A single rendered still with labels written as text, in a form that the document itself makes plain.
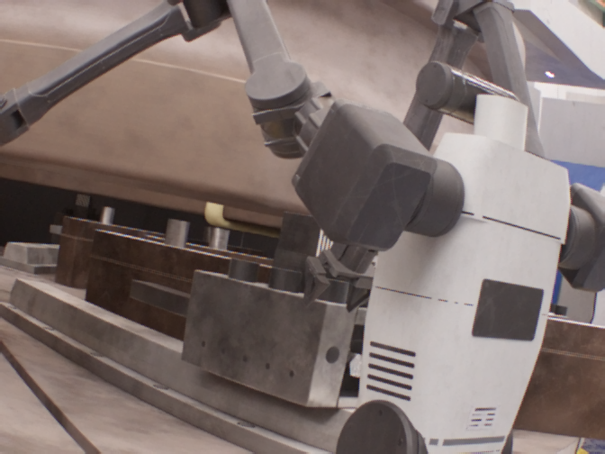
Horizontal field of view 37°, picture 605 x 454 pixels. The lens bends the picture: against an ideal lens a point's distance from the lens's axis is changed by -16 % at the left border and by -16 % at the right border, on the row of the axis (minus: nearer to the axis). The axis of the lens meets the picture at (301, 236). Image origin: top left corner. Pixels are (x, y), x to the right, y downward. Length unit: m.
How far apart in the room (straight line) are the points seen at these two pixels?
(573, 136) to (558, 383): 5.15
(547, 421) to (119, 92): 1.71
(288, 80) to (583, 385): 2.04
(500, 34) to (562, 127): 6.53
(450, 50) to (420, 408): 0.75
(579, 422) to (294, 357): 1.31
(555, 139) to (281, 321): 6.25
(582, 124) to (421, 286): 6.88
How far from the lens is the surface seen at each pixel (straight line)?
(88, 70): 1.55
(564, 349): 3.08
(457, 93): 1.30
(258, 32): 1.40
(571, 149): 8.07
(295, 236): 2.27
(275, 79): 1.24
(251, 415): 2.27
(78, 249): 5.43
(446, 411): 1.21
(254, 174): 2.37
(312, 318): 2.03
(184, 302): 2.58
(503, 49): 1.64
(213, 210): 5.89
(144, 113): 2.23
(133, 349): 2.69
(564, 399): 3.09
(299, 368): 2.04
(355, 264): 1.85
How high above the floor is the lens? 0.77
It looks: level
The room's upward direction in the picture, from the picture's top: 11 degrees clockwise
